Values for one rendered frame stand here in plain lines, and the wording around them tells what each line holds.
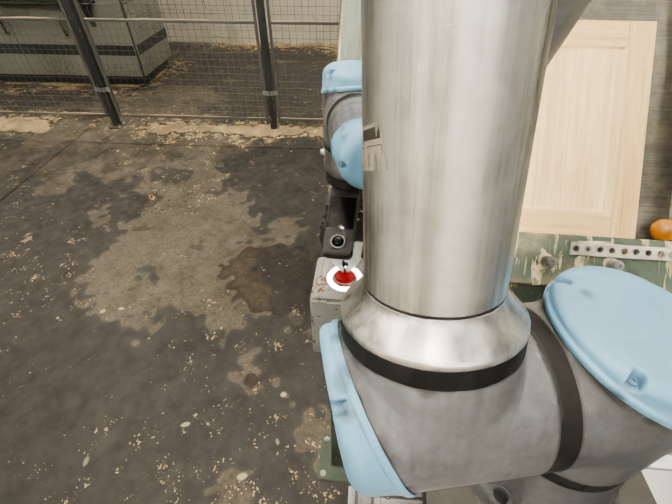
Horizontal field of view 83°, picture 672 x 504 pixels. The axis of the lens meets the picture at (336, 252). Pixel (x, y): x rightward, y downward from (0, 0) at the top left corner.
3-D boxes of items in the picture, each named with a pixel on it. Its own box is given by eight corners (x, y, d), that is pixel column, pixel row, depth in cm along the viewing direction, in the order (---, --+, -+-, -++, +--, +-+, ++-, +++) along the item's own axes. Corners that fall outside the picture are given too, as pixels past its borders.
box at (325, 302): (313, 354, 82) (309, 299, 70) (320, 310, 90) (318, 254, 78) (369, 359, 81) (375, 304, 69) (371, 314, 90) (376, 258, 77)
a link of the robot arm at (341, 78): (323, 78, 46) (317, 57, 52) (325, 161, 53) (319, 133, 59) (388, 76, 47) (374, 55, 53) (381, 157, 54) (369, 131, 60)
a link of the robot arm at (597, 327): (684, 478, 29) (842, 391, 20) (518, 503, 28) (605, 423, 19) (589, 345, 38) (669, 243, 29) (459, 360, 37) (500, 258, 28)
